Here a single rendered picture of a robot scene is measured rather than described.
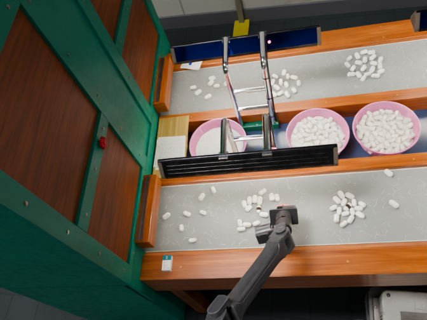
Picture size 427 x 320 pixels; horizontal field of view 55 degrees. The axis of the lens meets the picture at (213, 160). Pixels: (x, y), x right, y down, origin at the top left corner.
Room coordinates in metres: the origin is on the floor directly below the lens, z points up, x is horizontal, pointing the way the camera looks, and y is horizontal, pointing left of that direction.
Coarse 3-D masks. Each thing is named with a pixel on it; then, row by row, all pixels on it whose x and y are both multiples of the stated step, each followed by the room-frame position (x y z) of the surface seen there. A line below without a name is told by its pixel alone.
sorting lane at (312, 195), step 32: (160, 192) 0.96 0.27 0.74; (192, 192) 0.90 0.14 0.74; (224, 192) 0.84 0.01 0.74; (256, 192) 0.78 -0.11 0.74; (288, 192) 0.72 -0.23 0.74; (320, 192) 0.66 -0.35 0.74; (352, 192) 0.61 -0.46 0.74; (384, 192) 0.56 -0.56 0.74; (416, 192) 0.51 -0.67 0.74; (160, 224) 0.82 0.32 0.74; (192, 224) 0.76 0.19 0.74; (224, 224) 0.70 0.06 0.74; (320, 224) 0.54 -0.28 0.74; (352, 224) 0.49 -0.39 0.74; (384, 224) 0.44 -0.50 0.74; (416, 224) 0.40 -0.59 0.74
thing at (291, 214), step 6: (270, 210) 0.61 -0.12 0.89; (276, 210) 0.60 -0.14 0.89; (282, 210) 0.59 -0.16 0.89; (288, 210) 0.58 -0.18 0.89; (294, 210) 0.58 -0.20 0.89; (270, 216) 0.60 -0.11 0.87; (276, 216) 0.58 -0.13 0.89; (282, 216) 0.56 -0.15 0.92; (288, 216) 0.56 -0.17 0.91; (294, 216) 0.56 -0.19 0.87; (294, 222) 0.55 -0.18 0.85
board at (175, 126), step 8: (160, 120) 1.32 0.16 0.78; (168, 120) 1.30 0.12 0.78; (176, 120) 1.28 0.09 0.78; (184, 120) 1.26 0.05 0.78; (160, 128) 1.27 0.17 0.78; (168, 128) 1.25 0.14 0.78; (176, 128) 1.23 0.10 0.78; (184, 128) 1.21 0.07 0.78; (160, 136) 1.23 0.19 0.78; (168, 136) 1.21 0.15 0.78; (176, 136) 1.19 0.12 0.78; (160, 176) 1.02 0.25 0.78
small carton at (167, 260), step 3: (165, 255) 0.66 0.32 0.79; (168, 255) 0.65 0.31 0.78; (171, 255) 0.65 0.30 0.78; (165, 258) 0.65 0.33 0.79; (168, 258) 0.64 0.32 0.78; (171, 258) 0.64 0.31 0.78; (165, 261) 0.64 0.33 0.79; (168, 261) 0.63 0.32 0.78; (171, 261) 0.63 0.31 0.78; (162, 264) 0.63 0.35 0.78; (165, 264) 0.62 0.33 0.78; (168, 264) 0.62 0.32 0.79; (171, 264) 0.62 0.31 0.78; (162, 267) 0.62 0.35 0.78; (165, 267) 0.61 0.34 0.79; (168, 267) 0.61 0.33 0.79; (171, 267) 0.61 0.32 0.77; (162, 270) 0.61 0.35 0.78; (165, 270) 0.60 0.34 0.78; (168, 270) 0.60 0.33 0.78; (171, 270) 0.60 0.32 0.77
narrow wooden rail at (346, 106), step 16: (352, 96) 1.01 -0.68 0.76; (368, 96) 0.98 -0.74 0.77; (384, 96) 0.95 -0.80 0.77; (400, 96) 0.91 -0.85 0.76; (416, 96) 0.88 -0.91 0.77; (192, 112) 1.29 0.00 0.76; (208, 112) 1.25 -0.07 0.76; (224, 112) 1.21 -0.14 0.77; (240, 112) 1.18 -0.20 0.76; (256, 112) 1.14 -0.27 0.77; (288, 112) 1.08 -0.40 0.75; (320, 112) 1.02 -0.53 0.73; (336, 112) 1.00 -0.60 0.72; (352, 112) 0.97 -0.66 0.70; (192, 128) 1.25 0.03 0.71
